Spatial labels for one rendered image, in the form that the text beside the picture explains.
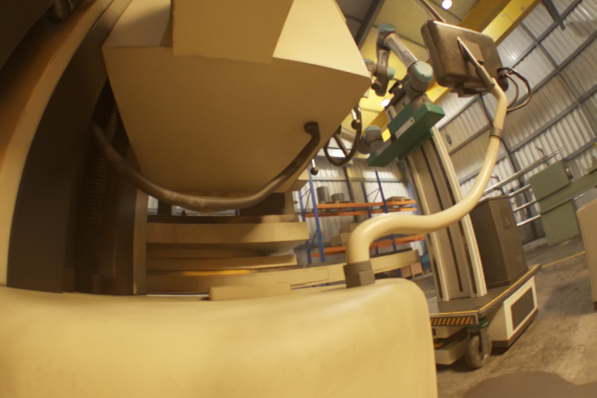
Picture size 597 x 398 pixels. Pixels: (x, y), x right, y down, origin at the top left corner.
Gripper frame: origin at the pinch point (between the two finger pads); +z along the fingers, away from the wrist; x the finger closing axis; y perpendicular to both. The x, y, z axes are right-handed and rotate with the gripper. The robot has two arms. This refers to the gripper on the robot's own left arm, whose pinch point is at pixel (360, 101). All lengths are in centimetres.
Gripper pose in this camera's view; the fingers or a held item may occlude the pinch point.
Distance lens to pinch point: 132.2
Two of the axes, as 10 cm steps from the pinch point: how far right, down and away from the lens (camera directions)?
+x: 2.0, -3.1, -9.3
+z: -2.9, 8.9, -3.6
